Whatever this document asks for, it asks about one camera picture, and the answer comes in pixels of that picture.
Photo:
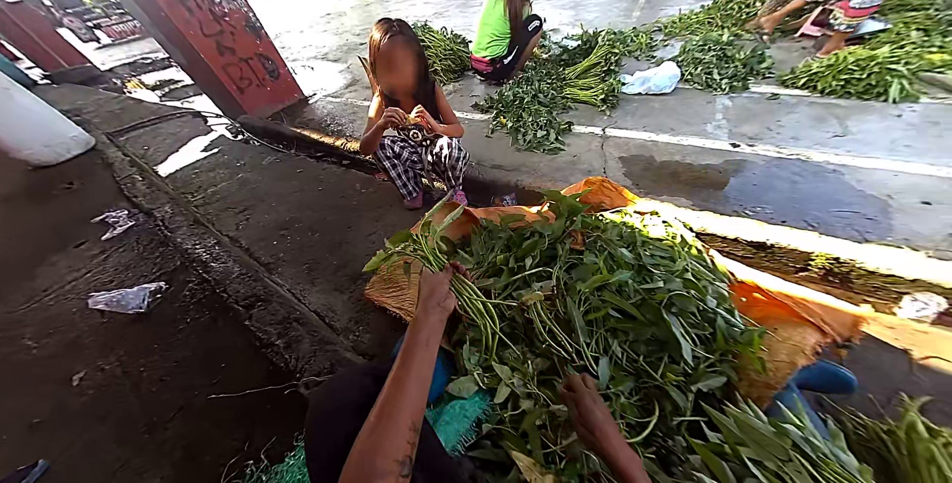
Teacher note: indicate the heap of loose leafy greens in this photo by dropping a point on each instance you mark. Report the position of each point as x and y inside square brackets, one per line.
[632, 304]

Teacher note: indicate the crumpled white plastic scrap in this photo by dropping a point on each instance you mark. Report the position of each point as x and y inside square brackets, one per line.
[116, 222]

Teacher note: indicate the green mesh sack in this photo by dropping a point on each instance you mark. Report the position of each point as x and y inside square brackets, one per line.
[457, 421]

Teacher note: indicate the red pillar with graffiti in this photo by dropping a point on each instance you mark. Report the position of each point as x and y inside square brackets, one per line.
[212, 40]

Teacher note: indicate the red concrete pillar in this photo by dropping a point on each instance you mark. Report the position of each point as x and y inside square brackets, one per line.
[37, 37]

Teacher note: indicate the person's right hand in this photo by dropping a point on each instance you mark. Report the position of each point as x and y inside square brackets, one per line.
[587, 408]

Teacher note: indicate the person's left forearm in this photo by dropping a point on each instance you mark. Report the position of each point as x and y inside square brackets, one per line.
[398, 400]

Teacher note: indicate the orange woven sack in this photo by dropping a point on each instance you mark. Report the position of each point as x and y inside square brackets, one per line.
[781, 319]

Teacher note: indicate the small yellow food piece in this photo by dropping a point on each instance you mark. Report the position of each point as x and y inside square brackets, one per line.
[413, 119]

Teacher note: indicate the person's left fingers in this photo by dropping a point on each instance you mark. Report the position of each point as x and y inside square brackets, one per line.
[460, 270]

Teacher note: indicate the dark blue slipper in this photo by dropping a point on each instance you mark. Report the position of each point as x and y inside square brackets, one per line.
[27, 472]

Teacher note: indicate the clear crumpled plastic wrapper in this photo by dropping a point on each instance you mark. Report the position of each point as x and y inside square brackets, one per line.
[128, 298]

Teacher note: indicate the person's legs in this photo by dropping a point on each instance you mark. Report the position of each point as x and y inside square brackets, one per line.
[346, 423]

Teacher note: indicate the person's right fingers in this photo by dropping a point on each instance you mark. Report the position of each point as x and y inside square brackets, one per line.
[576, 389]

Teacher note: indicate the blue plastic object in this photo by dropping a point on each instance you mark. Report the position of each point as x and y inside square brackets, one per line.
[441, 377]
[822, 379]

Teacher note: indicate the crumpled white plastic litter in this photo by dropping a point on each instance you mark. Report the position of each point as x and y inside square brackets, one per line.
[922, 306]

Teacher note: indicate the person's left hand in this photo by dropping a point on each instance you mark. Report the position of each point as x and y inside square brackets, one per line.
[435, 293]

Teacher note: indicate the pile of green leafy bundles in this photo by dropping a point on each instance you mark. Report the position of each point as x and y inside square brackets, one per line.
[723, 63]
[442, 50]
[885, 59]
[718, 14]
[547, 96]

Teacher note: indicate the pile of green stems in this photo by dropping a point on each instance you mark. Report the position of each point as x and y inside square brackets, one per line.
[900, 442]

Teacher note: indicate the bunch of green leafy stems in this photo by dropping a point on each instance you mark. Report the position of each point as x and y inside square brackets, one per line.
[476, 303]

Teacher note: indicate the pile of broad green leaves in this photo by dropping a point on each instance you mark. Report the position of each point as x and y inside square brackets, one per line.
[781, 449]

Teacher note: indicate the white rounded container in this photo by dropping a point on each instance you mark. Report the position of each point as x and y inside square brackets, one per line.
[37, 126]

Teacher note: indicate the small printed wrapper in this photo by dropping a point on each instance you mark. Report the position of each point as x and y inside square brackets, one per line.
[508, 200]

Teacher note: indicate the white plastic bag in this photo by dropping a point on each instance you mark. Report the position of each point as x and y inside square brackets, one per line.
[651, 79]

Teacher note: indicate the person's right forearm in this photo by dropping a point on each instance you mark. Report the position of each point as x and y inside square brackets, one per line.
[623, 461]

